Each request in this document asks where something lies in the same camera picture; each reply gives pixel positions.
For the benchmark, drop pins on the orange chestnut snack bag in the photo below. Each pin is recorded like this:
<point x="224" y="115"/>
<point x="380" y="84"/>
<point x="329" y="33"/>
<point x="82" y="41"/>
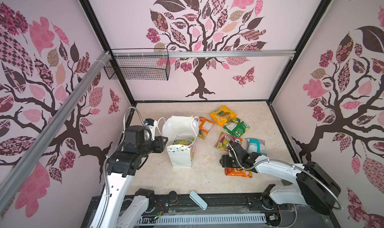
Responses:
<point x="238" y="173"/>

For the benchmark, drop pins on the green snack packet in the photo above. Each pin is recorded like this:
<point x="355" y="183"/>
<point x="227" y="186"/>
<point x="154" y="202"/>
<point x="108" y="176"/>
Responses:
<point x="237" y="127"/>

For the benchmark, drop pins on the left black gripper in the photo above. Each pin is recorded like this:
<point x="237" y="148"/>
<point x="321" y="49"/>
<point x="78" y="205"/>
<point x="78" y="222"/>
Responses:
<point x="160" y="145"/>

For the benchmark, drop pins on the teal white snack packet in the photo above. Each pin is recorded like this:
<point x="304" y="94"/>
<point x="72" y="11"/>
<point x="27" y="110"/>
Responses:
<point x="257" y="146"/>

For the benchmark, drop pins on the orange white snack packet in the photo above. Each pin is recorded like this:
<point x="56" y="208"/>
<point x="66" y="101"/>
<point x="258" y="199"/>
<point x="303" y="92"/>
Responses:
<point x="205" y="126"/>

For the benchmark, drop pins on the green yellow Fox's candy bag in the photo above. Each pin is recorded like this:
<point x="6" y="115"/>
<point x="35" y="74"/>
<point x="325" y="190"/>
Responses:
<point x="184" y="141"/>

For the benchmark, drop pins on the white slotted cable duct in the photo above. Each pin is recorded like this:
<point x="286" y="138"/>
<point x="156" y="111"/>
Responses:
<point x="213" y="219"/>

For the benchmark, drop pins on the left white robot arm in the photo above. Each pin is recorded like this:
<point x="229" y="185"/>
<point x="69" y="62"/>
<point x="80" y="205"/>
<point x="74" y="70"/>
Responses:
<point x="119" y="170"/>

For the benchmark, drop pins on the white paper gift bag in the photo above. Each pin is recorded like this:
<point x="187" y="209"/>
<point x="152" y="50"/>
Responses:
<point x="182" y="133"/>

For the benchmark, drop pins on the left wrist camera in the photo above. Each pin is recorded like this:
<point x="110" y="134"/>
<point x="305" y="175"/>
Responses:
<point x="152" y="125"/>

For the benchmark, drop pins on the black wire basket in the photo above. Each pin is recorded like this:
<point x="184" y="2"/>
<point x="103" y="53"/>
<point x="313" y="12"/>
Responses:
<point x="139" y="64"/>

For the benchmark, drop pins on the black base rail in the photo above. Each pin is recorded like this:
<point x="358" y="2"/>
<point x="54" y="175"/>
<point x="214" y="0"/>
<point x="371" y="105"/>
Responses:
<point x="239" y="203"/>

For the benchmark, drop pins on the pink Fox's candy bag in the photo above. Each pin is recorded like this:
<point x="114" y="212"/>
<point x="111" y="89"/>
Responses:
<point x="224" y="139"/>

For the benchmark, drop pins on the yellow corn snack bag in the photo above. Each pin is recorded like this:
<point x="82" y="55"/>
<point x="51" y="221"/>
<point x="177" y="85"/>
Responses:
<point x="223" y="115"/>

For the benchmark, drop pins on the black knob on base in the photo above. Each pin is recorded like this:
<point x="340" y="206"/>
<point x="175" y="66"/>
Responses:
<point x="173" y="198"/>

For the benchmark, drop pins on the left aluminium rail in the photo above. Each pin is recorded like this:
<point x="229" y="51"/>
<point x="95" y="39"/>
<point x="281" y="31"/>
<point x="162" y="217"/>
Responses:
<point x="22" y="169"/>

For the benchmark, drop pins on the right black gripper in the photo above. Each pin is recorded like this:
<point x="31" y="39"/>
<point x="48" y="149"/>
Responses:
<point x="224" y="161"/>

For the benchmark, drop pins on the back aluminium rail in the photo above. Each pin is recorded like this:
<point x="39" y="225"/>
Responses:
<point x="204" y="54"/>

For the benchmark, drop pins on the light blue remote-like device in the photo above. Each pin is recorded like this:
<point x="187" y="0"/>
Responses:
<point x="198" y="200"/>

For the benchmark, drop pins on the aluminium rail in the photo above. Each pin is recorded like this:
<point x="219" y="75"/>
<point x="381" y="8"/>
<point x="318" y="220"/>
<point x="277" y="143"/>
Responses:
<point x="22" y="169"/>
<point x="204" y="54"/>

